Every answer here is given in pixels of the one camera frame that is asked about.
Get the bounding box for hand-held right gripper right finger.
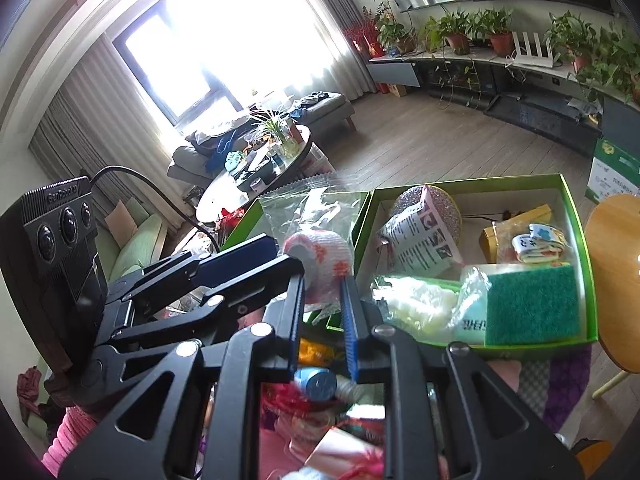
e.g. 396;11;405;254
340;276;586;480

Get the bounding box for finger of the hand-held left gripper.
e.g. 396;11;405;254
45;255;307;406
102;232;281;313

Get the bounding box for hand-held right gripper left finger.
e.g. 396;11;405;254
57;272;307;480

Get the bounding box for clear packet with bandage roll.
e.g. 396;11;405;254
259;172;373;313

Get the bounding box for clear packet of flower-print tapes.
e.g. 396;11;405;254
510;222;571;265

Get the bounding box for green cardboard box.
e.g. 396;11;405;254
325;174;599;348
219;191;373;328

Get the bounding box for blue capped bottle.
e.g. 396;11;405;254
294;367;338;401

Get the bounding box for round coffee table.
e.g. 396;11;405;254
195;125;313;226

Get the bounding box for white plastic bag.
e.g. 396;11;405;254
371;275;463;346

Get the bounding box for green sofa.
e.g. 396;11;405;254
95;199;168;286

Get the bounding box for clear packet with leaflet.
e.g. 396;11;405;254
378;185;465;278

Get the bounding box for clear packet with mint label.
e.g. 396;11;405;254
452;266;493;346

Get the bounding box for spider plant in glass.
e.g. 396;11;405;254
247;107;301;158

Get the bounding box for beige curtain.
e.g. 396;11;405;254
300;0;381;103
27;35;176;211

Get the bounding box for silver glitter ball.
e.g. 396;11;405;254
389;185;463;241

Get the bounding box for grey sofa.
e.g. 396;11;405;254
167;91;357;183

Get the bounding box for person's pink clothing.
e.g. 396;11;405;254
47;405;101;478

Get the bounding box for gold gift box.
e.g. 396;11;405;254
481;204;553;265

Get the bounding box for green scouring sponge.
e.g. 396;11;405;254
484;265;588;347

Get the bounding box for red flower vase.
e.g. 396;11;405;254
345;17;386;58

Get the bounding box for orange stool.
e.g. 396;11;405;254
570;439;616;476

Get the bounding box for yellow round table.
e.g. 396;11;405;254
582;194;640;401

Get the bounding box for green potted plant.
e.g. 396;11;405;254
377;2;417;56
545;10;596;73
430;10;481;56
595;25;640;106
480;7;516;58

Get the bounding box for green and white carton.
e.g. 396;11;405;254
585;137;640;206

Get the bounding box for black cable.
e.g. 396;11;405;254
90;165;221;253

